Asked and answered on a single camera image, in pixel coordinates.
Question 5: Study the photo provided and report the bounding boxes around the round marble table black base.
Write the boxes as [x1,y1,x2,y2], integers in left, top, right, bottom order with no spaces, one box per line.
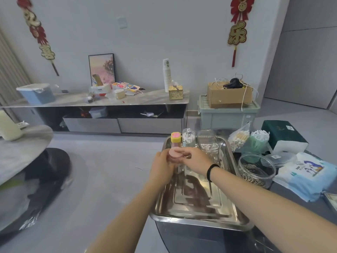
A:
[0,125,72,235]

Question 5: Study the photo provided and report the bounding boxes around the black wrist band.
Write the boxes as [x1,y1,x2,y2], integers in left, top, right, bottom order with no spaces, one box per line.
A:
[206,163,220,183]

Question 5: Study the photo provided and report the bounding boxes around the cream cylinder roll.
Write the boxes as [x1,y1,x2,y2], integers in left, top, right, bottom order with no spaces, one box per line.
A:
[0,110,23,141]

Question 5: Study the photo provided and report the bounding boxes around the dark green tissue pack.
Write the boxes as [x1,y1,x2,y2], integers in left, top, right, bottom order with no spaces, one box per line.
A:
[261,120,309,156]

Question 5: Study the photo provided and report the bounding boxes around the pink lid toothpick jar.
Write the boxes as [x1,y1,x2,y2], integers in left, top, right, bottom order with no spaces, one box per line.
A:
[168,148,192,165]

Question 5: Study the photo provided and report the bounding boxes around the beige curtain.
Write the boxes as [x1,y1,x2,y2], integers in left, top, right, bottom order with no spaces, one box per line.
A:
[0,31,32,122]

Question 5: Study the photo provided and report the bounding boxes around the pink bottle yellow lid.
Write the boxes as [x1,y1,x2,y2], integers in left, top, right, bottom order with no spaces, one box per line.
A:
[170,131,182,148]

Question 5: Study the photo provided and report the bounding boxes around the white cable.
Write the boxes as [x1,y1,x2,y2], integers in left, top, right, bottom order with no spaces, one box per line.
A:
[214,73,259,111]

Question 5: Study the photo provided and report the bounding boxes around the stainless steel tray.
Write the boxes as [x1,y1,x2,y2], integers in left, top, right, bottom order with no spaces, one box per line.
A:
[149,135,255,232]

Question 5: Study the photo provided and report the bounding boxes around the pale green storage bin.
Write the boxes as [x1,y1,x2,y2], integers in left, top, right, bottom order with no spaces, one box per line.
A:
[198,95,260,130]

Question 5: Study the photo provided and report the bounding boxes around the black device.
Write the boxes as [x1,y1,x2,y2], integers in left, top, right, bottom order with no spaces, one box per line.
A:
[223,77,244,89]

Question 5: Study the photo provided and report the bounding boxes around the clear bag wooden cotton swabs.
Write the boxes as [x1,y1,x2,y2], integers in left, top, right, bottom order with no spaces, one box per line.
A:
[227,121,252,153]

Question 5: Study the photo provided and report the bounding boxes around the person's left hand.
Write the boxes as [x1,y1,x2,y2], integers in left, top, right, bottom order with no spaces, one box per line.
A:
[148,149,176,186]

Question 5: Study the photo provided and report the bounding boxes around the grey low console cabinet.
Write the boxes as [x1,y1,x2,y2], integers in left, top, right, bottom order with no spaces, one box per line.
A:
[0,89,190,135]

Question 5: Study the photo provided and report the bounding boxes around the grey door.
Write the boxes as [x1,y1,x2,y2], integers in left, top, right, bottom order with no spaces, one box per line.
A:
[264,0,337,110]

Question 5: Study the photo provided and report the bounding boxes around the green swab holder clear dome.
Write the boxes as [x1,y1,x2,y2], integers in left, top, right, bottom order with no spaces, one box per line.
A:
[182,128,196,148]

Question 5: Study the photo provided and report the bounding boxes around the person's right forearm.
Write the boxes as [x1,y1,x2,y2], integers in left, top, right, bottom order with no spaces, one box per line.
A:
[210,166,337,253]

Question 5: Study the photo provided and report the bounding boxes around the green bag white swabs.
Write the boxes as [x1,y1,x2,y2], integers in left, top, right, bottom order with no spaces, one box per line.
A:
[242,129,271,156]

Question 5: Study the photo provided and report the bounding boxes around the clear square cotton swab box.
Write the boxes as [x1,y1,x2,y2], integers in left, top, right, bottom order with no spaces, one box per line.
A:
[197,129,223,181]

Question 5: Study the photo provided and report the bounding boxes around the clear plastic shelf container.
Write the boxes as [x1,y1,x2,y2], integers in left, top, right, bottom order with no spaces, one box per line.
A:
[88,106,108,119]

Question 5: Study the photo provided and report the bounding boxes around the colourful cards pile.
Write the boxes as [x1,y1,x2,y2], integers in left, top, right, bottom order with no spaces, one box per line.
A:
[112,81,144,96]

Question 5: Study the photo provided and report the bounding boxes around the stack of paper cups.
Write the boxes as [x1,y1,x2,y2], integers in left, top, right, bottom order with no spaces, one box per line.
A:
[163,58,173,93]

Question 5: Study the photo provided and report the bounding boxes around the blue wet wipes pack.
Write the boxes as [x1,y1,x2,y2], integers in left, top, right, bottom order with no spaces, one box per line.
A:
[272,152,337,203]

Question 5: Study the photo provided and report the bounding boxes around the brown cardboard box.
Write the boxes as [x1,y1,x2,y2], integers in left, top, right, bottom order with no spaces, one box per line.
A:
[206,81,253,109]

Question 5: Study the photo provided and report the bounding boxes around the blue storage box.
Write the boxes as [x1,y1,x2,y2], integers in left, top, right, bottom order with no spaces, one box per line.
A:
[16,83,56,105]

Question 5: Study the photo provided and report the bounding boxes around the framed pink painting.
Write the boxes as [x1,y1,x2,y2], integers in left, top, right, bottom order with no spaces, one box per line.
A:
[88,53,116,86]

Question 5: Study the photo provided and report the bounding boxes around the person's right hand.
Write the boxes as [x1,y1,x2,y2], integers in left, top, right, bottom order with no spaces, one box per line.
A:
[172,146,220,177]

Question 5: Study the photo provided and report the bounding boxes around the long red gold wall ornament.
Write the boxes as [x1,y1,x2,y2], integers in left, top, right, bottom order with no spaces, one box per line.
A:
[16,0,60,77]

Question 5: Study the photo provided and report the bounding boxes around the clear round hairpin jar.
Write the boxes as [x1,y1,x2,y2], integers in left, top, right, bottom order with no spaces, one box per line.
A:
[238,153,276,189]

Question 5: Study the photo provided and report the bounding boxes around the gold tissue box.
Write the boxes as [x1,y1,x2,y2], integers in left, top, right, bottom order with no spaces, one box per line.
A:
[168,85,184,100]

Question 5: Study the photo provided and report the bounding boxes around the person's left forearm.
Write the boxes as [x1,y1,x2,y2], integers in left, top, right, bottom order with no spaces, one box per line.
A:
[85,176,173,253]

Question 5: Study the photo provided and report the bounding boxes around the white carton blue label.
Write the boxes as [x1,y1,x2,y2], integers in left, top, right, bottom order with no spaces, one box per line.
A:
[89,83,112,96]

